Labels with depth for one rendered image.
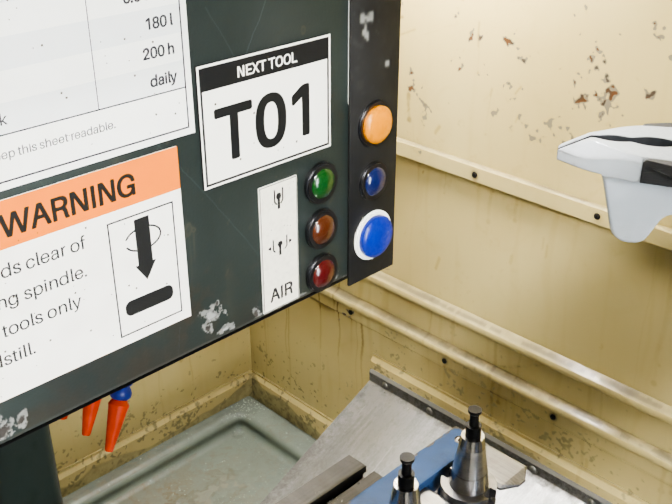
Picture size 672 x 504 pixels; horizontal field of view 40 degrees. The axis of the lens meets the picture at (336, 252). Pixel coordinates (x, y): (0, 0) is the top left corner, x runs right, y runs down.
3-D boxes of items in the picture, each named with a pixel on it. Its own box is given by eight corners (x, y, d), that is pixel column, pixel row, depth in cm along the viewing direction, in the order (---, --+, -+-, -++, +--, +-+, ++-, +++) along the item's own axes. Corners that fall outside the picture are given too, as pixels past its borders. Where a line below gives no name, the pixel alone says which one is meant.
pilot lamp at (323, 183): (338, 195, 59) (338, 163, 58) (313, 205, 57) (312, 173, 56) (331, 193, 59) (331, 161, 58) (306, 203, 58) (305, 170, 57)
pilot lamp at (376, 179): (388, 192, 62) (389, 162, 61) (366, 202, 61) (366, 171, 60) (382, 190, 63) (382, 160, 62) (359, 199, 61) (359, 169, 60)
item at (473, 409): (470, 428, 102) (472, 402, 100) (483, 434, 101) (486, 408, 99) (462, 435, 100) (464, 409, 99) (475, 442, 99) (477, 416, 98)
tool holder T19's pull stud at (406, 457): (405, 475, 95) (406, 448, 93) (417, 483, 94) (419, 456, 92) (394, 483, 94) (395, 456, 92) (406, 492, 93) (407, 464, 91)
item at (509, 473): (535, 474, 107) (535, 469, 107) (508, 497, 104) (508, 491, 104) (486, 447, 112) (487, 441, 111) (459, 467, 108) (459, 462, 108)
